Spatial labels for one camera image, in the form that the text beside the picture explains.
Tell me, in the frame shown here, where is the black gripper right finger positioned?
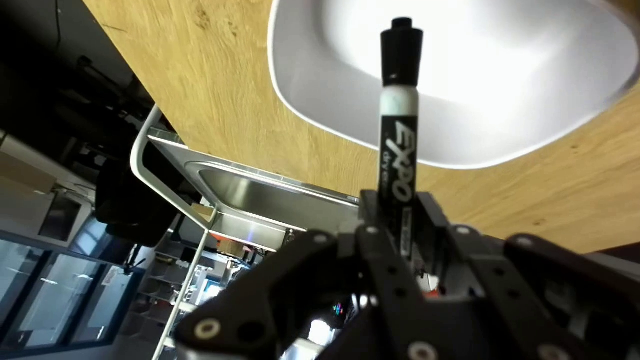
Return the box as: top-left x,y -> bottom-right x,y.
414,190 -> 640,360

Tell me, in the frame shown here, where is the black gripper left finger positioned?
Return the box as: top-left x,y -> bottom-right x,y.
173,190 -> 444,360

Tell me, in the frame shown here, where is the black Expo dry-erase marker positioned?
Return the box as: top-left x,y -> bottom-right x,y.
375,16 -> 426,258

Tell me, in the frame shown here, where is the white bowl with yellow print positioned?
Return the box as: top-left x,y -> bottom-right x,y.
266,0 -> 640,173

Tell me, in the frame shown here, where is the black bulky chair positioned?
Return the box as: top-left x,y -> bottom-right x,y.
90,159 -> 204,250

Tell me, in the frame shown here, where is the white metal cart frame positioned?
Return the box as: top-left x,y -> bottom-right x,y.
128,102 -> 221,360

